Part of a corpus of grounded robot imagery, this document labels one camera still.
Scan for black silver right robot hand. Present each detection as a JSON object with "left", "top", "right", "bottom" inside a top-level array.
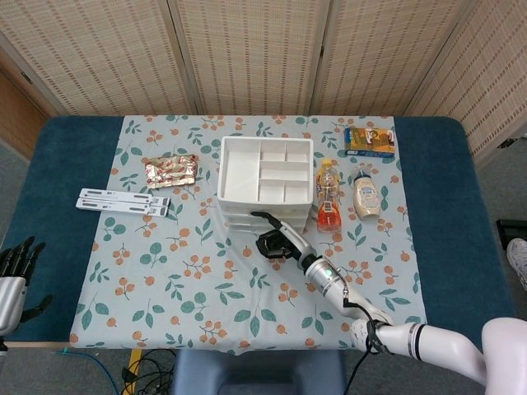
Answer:
[{"left": 250, "top": 211, "right": 318, "bottom": 267}]

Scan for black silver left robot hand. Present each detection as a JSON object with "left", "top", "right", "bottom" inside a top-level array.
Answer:
[{"left": 0, "top": 235, "right": 54, "bottom": 334}]

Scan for clear plastic storage box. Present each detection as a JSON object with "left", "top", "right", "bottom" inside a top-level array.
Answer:
[{"left": 222, "top": 202, "right": 310, "bottom": 217}]

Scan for white drawer organizer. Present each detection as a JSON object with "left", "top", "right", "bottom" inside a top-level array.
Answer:
[{"left": 217, "top": 136, "right": 316, "bottom": 235}]

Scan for yellow blue snack box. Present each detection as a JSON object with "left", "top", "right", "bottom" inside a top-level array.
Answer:
[{"left": 343, "top": 126, "right": 397, "bottom": 160}]

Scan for white toothbrush box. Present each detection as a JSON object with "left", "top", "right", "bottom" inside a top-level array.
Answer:
[
  {"left": 76, "top": 197, "right": 169, "bottom": 218},
  {"left": 80, "top": 188, "right": 172, "bottom": 207}
]

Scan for black plastic tray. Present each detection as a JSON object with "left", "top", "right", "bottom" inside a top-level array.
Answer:
[{"left": 495, "top": 219, "right": 527, "bottom": 239}]

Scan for orange drink bottle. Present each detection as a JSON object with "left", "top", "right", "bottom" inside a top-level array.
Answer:
[{"left": 315, "top": 158, "right": 344, "bottom": 235}]

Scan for beige sauce squeeze bottle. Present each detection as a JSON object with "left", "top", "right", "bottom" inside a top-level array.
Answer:
[{"left": 352, "top": 162, "right": 384, "bottom": 221}]

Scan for floral printed tablecloth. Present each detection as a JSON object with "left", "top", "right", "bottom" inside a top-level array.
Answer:
[{"left": 68, "top": 114, "right": 431, "bottom": 355}]

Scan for blue padded chair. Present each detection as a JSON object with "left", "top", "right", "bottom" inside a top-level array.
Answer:
[{"left": 170, "top": 348, "right": 349, "bottom": 395}]

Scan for dark blue table cover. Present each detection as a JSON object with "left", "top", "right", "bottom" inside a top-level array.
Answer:
[{"left": 0, "top": 115, "right": 520, "bottom": 351}]

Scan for gold foil snack bag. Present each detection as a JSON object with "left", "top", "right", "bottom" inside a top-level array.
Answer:
[{"left": 143, "top": 154, "right": 198, "bottom": 191}]

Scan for brown wooden door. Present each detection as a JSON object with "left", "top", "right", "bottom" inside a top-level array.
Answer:
[{"left": 0, "top": 61, "right": 49, "bottom": 160}]

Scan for woven bamboo screen panel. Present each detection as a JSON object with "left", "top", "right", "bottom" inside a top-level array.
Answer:
[
  {"left": 0, "top": 0, "right": 198, "bottom": 119},
  {"left": 403, "top": 0, "right": 527, "bottom": 168},
  {"left": 310, "top": 0, "right": 473, "bottom": 119},
  {"left": 166, "top": 0, "right": 334, "bottom": 116}
]

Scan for white sneaker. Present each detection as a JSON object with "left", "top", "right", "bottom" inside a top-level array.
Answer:
[{"left": 506, "top": 237, "right": 527, "bottom": 291}]

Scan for blue floor cable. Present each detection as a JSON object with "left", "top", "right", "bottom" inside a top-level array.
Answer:
[{"left": 55, "top": 347, "right": 120, "bottom": 395}]

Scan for black floor cables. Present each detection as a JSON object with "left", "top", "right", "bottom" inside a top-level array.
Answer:
[{"left": 121, "top": 348, "right": 178, "bottom": 395}]

